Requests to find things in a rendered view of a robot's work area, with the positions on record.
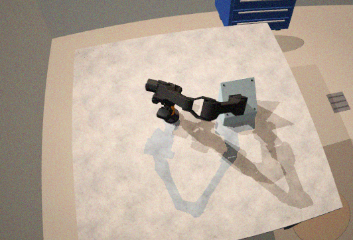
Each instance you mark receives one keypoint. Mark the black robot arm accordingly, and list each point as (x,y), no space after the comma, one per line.
(211,109)

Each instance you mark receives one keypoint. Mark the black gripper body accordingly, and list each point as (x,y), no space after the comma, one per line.
(166,112)

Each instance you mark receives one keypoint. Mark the grey round pedestal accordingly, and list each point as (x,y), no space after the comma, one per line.
(174,118)

